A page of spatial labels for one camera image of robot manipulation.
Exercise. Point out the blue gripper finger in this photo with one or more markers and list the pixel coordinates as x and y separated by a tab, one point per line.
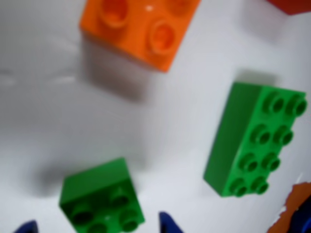
170	224
28	228

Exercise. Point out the green 2x2 block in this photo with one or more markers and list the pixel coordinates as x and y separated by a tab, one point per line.
97	184

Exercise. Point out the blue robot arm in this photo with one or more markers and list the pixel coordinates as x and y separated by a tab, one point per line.
303	218

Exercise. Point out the green 2x4 block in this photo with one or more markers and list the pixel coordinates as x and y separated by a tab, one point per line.
243	136

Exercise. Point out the orange 2x2 block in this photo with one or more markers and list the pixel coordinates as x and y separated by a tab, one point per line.
136	36

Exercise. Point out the red 2x2 block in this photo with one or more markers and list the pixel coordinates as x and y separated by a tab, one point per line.
291	6

